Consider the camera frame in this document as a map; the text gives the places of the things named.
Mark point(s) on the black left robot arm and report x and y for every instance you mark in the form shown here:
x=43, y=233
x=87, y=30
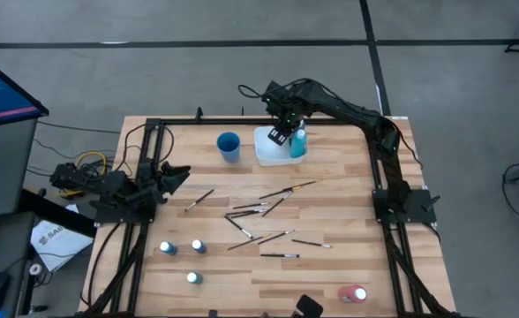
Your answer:
x=109, y=185

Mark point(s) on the black aluminium rig frame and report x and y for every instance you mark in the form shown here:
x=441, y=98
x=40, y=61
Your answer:
x=220, y=121

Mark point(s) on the black device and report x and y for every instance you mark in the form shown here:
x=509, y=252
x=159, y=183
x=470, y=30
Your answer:
x=309, y=307

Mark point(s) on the black frame clamp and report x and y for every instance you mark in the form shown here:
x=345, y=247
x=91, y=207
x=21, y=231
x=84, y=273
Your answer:
x=213, y=314
x=199, y=114

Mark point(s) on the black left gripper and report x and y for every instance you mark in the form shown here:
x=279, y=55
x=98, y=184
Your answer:
x=151, y=185

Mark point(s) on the long black paint brush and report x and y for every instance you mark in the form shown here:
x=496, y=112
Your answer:
x=270, y=195

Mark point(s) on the small green paint bottle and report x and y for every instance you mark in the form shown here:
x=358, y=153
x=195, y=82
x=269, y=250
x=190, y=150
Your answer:
x=194, y=278

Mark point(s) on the thin black brush silver ferrule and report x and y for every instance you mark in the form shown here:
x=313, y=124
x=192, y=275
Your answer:
x=310, y=243

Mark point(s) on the blue plastic cup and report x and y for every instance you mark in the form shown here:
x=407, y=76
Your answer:
x=228, y=146

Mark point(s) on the white tape roll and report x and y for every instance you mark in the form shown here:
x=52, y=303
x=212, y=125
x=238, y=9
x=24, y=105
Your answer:
x=31, y=269

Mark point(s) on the small blue paint bottle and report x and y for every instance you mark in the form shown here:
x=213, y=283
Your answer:
x=198, y=246
x=167, y=248

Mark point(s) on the gold ferrule paint brush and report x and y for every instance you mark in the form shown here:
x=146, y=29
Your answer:
x=303, y=185

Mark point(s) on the white paper sheet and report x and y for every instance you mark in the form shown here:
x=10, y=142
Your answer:
x=58, y=245

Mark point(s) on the large red paint bottle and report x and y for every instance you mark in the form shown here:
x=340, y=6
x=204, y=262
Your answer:
x=352, y=294

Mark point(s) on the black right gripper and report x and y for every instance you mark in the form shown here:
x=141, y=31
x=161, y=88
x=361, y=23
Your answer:
x=289, y=120

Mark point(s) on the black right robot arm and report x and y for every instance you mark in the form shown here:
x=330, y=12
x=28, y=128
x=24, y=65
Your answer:
x=352, y=114

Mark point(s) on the white plastic bin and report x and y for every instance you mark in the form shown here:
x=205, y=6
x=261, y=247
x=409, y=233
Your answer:
x=270, y=154

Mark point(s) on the large teal paint bottle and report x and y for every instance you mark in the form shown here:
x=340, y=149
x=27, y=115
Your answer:
x=298, y=146

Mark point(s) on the black desk bar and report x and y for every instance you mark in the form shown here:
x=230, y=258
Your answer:
x=56, y=214

